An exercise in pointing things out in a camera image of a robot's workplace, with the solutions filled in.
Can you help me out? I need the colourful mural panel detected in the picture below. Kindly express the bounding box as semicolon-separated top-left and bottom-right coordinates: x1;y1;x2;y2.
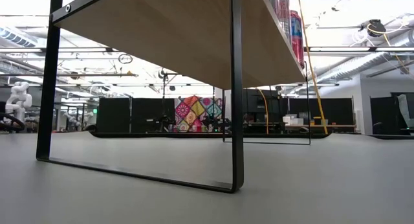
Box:
174;95;224;133

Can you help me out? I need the black ceiling cable reel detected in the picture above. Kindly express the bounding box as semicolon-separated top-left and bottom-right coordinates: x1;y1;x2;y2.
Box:
358;19;387;38

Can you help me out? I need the black partition panel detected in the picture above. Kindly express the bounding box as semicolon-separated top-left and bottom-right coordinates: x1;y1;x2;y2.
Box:
287;97;355;126
131;97;175;133
96;97;131;133

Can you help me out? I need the yellow hanging cable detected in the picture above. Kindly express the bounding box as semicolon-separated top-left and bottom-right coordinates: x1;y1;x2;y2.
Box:
257;87;270;135
296;0;329;135

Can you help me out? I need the long wooden workbench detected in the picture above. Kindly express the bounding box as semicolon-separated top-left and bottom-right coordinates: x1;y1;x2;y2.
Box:
284;124;356;133

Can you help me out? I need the wooden shelf black metal frame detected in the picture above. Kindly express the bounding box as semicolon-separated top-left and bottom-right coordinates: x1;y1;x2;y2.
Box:
35;0;312;194

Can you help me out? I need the orange Fanta soda can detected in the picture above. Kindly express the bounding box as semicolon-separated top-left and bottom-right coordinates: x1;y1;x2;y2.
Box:
290;10;305;69

